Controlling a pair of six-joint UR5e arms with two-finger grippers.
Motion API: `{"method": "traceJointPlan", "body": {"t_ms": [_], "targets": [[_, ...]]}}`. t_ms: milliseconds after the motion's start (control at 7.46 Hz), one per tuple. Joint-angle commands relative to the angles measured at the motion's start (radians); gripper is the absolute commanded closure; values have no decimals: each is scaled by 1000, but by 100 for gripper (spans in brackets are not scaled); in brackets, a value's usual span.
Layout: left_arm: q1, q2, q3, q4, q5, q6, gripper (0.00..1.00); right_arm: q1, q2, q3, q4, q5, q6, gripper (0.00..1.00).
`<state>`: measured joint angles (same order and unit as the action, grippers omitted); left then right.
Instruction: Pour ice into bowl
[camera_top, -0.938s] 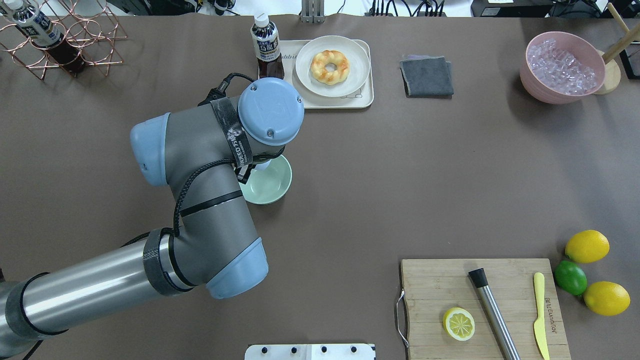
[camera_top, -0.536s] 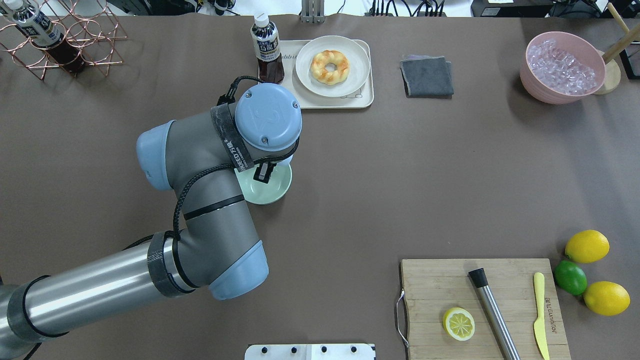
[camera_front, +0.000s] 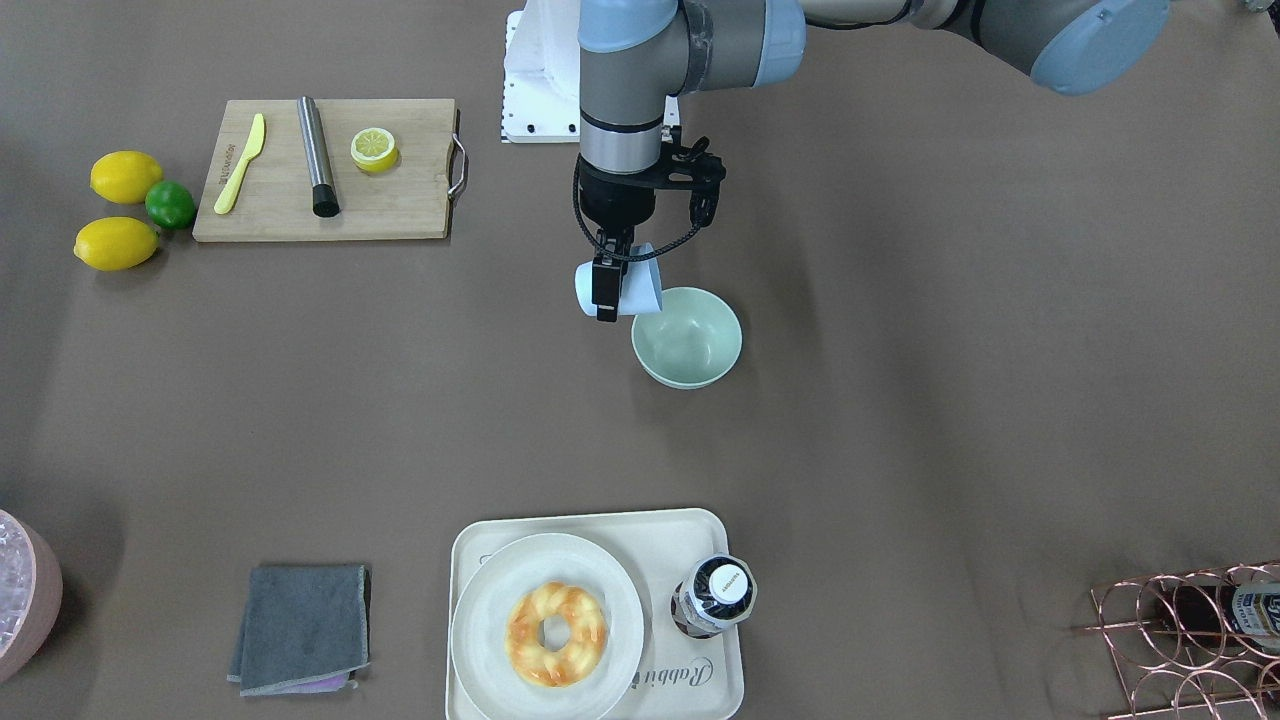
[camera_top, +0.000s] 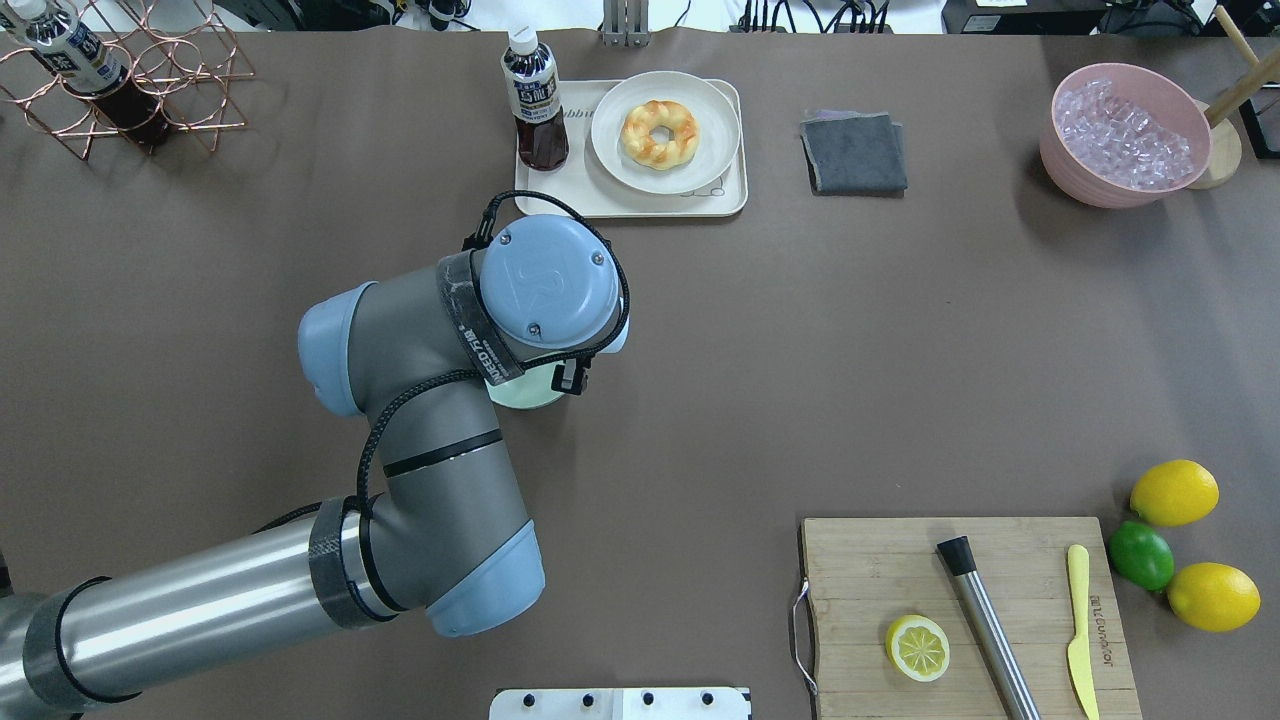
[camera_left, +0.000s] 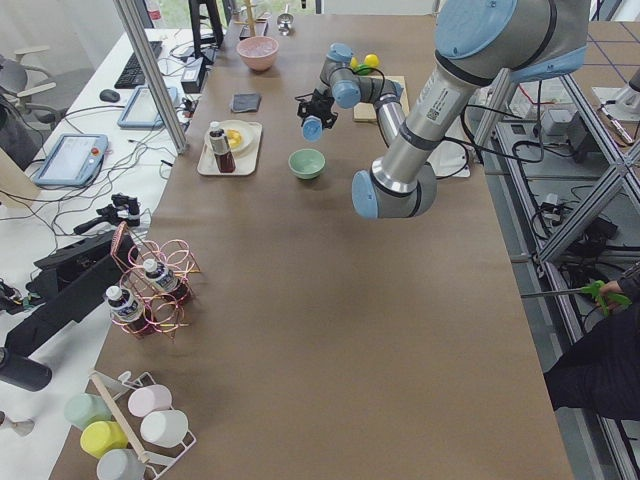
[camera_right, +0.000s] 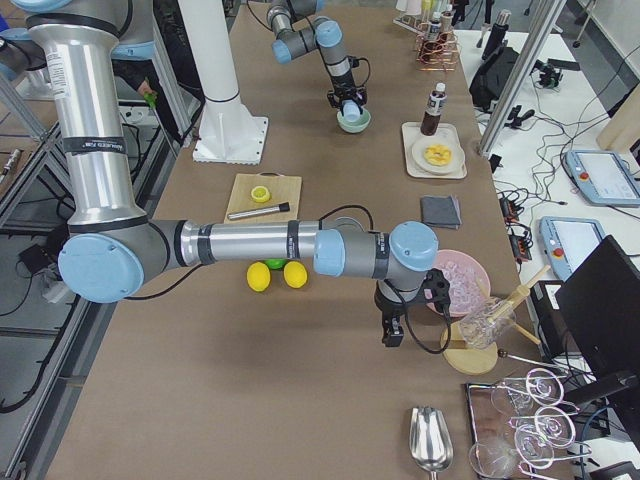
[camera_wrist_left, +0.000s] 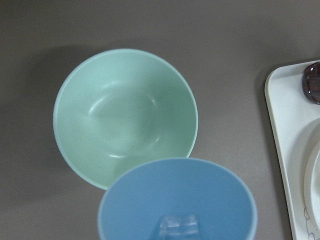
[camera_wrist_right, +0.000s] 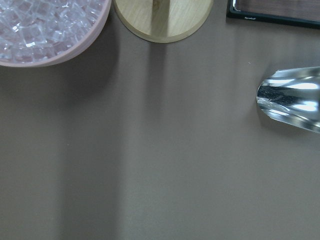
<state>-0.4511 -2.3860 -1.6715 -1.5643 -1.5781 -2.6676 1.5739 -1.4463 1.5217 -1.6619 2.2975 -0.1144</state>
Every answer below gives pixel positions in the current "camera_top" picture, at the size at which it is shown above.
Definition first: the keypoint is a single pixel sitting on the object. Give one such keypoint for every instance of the half lemon slice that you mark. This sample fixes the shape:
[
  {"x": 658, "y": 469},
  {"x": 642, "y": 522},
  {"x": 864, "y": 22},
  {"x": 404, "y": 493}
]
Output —
[{"x": 918, "y": 647}]

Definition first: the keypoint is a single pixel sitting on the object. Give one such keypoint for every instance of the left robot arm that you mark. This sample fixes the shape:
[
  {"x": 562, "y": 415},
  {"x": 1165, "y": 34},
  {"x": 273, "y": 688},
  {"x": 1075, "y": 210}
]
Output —
[{"x": 436, "y": 521}]

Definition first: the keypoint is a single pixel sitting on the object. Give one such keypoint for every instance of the yellow lemon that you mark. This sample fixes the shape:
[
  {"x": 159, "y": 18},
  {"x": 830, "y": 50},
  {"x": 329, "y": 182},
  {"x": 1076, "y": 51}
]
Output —
[
  {"x": 1175, "y": 493},
  {"x": 1213, "y": 597}
]

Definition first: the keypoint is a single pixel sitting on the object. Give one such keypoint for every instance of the yellow plastic knife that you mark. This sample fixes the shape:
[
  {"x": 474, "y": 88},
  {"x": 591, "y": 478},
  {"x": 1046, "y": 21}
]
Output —
[{"x": 1079, "y": 646}]

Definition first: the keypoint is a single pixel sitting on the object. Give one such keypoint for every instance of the mint green bowl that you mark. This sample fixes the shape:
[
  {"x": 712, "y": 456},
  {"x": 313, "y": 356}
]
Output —
[{"x": 531, "y": 390}]

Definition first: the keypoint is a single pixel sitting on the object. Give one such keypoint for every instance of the steel muddler black tip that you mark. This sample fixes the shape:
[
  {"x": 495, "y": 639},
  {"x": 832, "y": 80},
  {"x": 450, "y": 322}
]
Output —
[{"x": 957, "y": 556}]

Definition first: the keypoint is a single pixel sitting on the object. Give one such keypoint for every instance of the yellow lemon upper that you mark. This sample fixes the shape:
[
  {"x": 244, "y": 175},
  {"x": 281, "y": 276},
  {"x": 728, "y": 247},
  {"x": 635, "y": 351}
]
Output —
[{"x": 1175, "y": 493}]

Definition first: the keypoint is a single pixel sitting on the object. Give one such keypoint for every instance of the grey folded cloth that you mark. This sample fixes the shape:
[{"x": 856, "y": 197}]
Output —
[{"x": 854, "y": 153}]

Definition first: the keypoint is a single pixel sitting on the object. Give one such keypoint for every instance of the glazed twisted donut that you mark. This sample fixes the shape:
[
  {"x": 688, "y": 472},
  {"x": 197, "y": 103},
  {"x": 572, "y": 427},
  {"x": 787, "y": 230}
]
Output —
[{"x": 660, "y": 134}]

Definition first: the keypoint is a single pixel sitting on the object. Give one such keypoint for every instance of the clear ice cubes pile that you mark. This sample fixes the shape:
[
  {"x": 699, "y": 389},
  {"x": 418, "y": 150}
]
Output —
[{"x": 1119, "y": 140}]

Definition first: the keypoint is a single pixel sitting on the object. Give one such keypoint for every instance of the yellow lemon lower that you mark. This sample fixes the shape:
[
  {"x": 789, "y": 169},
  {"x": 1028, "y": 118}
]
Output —
[{"x": 1213, "y": 597}]

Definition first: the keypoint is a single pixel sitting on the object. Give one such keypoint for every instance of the pink bowl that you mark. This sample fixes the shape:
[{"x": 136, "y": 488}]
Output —
[{"x": 1167, "y": 102}]

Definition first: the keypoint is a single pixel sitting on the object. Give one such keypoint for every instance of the green lime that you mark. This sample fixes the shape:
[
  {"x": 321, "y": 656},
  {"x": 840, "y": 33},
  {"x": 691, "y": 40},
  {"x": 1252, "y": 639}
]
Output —
[{"x": 1140, "y": 554}]

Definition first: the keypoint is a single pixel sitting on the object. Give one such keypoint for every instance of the tea bottle in rack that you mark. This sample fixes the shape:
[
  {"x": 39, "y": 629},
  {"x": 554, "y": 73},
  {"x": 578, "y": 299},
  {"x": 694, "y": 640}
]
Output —
[{"x": 92, "y": 70}]

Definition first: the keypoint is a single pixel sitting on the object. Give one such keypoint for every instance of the cream serving tray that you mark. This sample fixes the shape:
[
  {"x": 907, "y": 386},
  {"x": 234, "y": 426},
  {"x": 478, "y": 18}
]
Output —
[{"x": 713, "y": 185}]

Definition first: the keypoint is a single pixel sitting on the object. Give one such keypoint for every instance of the copper wire bottle rack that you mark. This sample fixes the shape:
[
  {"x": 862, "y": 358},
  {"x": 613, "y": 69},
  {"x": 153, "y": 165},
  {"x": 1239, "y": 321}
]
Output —
[{"x": 188, "y": 67}]

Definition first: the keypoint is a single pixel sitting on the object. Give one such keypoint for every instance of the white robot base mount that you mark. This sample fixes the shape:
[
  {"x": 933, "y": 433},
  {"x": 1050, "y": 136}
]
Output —
[{"x": 694, "y": 702}]

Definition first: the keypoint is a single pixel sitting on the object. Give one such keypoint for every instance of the tea bottle on tray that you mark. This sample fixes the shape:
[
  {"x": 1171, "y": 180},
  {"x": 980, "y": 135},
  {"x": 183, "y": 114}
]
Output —
[{"x": 531, "y": 73}]

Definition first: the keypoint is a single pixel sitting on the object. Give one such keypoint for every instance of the bamboo cutting board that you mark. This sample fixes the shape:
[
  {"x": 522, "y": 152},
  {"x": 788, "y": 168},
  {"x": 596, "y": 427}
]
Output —
[{"x": 1047, "y": 578}]

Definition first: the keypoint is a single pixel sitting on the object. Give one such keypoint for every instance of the white round plate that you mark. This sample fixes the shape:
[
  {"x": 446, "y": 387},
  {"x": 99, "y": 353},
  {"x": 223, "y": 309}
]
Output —
[{"x": 610, "y": 140}]

